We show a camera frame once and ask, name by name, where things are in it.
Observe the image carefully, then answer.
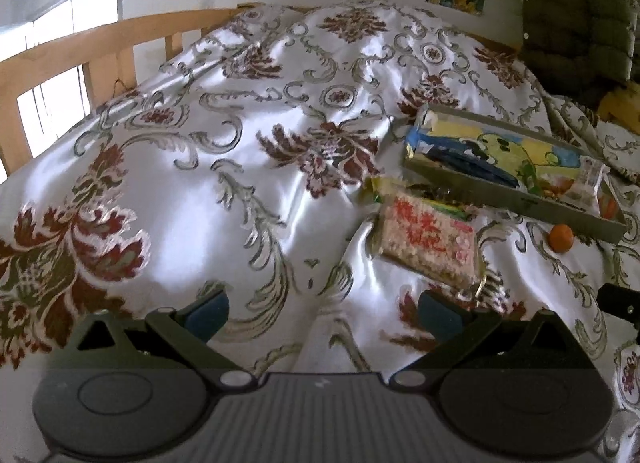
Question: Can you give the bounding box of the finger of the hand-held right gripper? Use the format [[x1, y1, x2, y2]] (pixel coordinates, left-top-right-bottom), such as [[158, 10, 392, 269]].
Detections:
[[597, 283, 640, 324]]

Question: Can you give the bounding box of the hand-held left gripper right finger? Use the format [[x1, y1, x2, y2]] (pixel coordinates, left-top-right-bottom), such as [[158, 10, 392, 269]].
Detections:
[[390, 289, 598, 389]]

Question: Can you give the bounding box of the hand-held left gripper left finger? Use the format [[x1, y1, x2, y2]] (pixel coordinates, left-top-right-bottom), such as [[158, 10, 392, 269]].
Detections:
[[47, 287, 258, 390]]

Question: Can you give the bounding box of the clear rice snack packet red print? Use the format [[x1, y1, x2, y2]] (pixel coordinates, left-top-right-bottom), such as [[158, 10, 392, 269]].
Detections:
[[370, 193, 483, 291]]

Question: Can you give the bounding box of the grey tray with cartoon print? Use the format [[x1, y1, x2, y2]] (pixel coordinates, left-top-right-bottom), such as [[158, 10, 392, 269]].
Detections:
[[402, 103, 628, 244]]

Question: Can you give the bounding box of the tangerine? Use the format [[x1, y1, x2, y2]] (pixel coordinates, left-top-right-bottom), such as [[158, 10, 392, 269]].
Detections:
[[548, 224, 575, 253]]

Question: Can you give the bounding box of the orange snack packet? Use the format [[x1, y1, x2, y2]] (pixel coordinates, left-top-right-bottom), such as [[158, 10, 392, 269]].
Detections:
[[540, 176, 576, 199], [597, 196, 623, 221]]

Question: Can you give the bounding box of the clear wrapped biscuit packet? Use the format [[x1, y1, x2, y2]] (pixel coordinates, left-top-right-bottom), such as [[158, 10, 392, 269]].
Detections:
[[565, 156, 611, 209]]

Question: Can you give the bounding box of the yellow green snack packet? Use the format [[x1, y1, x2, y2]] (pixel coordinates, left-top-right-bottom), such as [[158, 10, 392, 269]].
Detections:
[[367, 176, 476, 221]]

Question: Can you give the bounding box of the green white snack packet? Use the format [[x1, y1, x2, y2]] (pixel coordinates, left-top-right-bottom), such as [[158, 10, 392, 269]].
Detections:
[[520, 163, 543, 194]]

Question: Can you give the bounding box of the dark blue snack packet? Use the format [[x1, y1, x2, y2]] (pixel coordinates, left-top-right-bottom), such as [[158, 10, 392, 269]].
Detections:
[[425, 143, 521, 189]]

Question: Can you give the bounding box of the floral satin blanket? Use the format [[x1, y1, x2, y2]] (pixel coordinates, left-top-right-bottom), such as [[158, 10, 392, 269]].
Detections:
[[0, 0, 640, 463]]

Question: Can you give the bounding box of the yellow cloth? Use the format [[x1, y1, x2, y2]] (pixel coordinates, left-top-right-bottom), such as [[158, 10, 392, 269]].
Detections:
[[597, 83, 640, 136]]

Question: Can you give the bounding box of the olive puffer jacket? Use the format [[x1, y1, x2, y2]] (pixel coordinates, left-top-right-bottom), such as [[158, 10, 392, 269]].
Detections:
[[520, 0, 640, 109]]

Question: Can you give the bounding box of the wooden bed headboard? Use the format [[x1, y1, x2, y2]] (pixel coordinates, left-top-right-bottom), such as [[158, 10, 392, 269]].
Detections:
[[0, 6, 261, 179]]

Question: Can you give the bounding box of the bright window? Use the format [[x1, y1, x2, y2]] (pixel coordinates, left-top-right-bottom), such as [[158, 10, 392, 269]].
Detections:
[[0, 0, 123, 159]]

